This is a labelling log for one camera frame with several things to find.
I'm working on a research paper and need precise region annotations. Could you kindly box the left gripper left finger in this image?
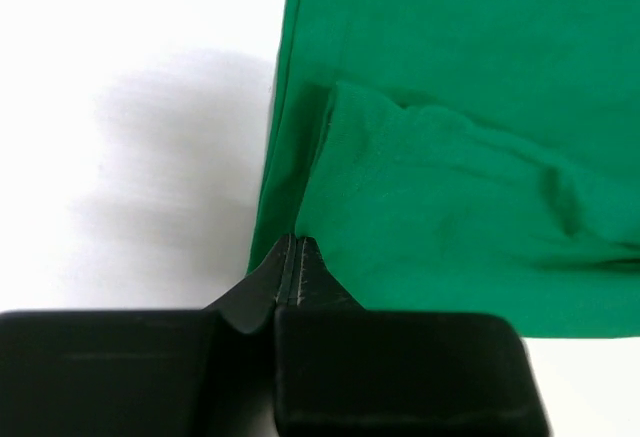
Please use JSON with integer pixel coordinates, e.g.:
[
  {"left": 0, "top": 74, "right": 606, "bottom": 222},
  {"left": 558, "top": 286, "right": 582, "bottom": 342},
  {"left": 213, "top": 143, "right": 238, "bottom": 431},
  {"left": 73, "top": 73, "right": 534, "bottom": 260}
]
[{"left": 1, "top": 236, "right": 293, "bottom": 436}]

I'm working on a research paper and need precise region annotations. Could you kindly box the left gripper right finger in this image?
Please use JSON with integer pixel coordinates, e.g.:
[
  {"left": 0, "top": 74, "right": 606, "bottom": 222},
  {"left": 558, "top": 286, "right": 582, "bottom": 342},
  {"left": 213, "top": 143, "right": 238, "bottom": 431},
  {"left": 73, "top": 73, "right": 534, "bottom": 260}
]
[{"left": 273, "top": 236, "right": 551, "bottom": 436}]

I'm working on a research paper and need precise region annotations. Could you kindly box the green t shirt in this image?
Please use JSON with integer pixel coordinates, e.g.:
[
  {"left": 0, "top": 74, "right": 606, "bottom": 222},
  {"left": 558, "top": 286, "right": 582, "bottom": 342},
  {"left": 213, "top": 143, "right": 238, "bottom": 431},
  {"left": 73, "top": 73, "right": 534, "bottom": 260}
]
[{"left": 249, "top": 0, "right": 639, "bottom": 338}]

